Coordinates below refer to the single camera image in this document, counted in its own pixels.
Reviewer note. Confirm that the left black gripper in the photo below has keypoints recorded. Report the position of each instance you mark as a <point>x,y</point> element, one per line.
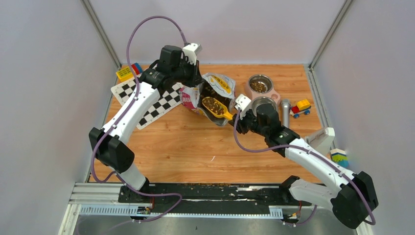
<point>195,78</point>

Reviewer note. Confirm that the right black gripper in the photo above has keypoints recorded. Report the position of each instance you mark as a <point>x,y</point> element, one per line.
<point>240,122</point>

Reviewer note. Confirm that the pet food bag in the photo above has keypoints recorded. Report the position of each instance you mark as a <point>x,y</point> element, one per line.
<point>214,85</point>

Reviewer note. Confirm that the yellow plastic scoop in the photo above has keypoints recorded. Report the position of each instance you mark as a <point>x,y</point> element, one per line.
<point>218,109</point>

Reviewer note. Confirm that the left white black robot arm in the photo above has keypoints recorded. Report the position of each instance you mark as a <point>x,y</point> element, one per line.
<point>109,143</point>

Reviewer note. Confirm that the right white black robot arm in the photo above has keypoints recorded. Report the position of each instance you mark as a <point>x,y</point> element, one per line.
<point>349,195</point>

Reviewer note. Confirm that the pink double pet bowl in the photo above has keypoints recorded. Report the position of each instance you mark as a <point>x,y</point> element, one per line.
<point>260,85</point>

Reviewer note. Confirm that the checkerboard calibration board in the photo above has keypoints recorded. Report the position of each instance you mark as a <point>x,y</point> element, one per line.
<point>146,103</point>

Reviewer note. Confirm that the silver metal cylinder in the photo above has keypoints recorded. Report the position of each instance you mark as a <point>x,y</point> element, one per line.
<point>285,107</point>

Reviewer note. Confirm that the toy block car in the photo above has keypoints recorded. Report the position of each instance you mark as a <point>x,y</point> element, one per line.
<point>302,107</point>

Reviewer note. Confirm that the yellow red blue block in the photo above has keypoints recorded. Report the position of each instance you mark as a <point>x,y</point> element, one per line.
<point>126,73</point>

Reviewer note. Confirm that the white wedge holder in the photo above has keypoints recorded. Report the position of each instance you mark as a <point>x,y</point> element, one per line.
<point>321,140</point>

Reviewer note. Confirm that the stacked coloured toy blocks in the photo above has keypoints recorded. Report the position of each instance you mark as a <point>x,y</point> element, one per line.
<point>339,156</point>

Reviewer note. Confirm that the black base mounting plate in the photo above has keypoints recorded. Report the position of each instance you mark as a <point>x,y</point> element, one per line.
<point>211,198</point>

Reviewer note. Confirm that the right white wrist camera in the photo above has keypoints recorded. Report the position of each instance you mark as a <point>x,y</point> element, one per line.
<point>242,104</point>

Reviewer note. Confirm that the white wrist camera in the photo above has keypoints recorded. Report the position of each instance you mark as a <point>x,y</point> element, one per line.
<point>191,50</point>
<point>242,104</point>

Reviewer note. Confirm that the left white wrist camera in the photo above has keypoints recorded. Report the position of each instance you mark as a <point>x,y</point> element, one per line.
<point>191,50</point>

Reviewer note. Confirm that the aluminium rail frame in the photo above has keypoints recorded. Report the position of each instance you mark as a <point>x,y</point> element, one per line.
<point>102,199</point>

